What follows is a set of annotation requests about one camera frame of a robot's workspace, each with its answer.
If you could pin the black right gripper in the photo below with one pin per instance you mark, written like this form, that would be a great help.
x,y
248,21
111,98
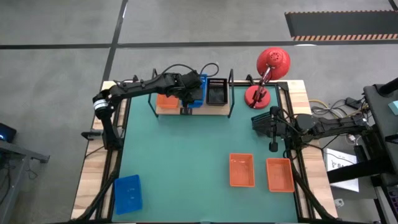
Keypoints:
x,y
276,129

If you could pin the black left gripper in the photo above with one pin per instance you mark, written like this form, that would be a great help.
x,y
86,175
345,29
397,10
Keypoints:
x,y
191,87

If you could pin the blue plastic basket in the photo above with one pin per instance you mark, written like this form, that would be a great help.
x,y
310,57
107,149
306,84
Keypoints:
x,y
128,194
203,96

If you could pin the black plastic basket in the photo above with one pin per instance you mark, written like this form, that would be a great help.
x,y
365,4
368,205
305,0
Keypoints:
x,y
259,119
216,93

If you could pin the orange plastic basket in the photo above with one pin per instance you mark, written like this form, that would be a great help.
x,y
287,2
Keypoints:
x,y
168,102
242,170
280,175

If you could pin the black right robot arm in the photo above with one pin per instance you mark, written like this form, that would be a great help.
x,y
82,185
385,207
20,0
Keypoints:
x,y
329,126

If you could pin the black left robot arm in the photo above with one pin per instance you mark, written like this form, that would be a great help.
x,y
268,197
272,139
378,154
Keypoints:
x,y
140,87

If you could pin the red desk lamp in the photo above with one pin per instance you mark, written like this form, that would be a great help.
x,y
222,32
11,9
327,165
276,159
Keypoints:
x,y
273,60

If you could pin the green table mat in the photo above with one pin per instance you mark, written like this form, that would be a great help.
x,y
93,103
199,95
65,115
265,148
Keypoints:
x,y
192,161

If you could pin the white printed box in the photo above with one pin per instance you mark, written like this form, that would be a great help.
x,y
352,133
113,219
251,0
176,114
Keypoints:
x,y
339,158

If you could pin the black power adapter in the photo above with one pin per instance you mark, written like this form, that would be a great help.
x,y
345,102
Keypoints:
x,y
353,102

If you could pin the black power supply box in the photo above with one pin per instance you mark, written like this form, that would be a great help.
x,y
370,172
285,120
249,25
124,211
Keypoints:
x,y
360,153

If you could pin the small white plug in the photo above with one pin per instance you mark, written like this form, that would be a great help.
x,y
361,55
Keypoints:
x,y
339,203

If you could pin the black equipment cart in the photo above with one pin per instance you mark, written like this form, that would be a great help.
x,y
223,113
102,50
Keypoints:
x,y
381,105

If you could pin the black hazard-striped floor mat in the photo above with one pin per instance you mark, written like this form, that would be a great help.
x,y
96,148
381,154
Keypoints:
x,y
342,25

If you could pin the teal block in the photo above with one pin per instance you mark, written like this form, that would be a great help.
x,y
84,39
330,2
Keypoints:
x,y
394,107

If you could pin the grey metal side table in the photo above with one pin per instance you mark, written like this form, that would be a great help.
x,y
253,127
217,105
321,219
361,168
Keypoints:
x,y
15,152

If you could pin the black device with blue light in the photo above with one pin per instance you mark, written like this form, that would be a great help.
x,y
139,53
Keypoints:
x,y
7,132

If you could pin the black metal rig frame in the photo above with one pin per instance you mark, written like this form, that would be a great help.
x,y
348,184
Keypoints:
x,y
284,85

